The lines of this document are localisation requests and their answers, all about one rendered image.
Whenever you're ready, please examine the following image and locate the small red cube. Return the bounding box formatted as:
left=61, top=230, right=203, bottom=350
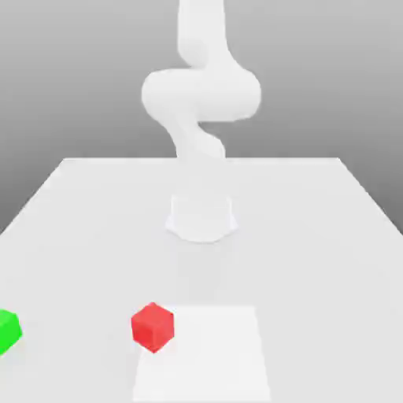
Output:
left=131, top=301, right=176, bottom=354

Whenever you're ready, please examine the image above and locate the small green cube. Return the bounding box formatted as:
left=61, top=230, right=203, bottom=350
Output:
left=0, top=309, right=24, bottom=357

